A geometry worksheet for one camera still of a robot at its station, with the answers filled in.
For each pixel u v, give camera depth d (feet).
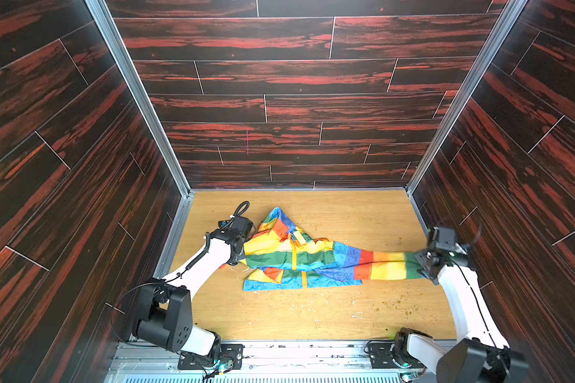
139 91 2.71
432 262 1.85
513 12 2.18
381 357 2.41
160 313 1.42
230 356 2.42
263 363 2.41
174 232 3.60
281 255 2.98
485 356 1.24
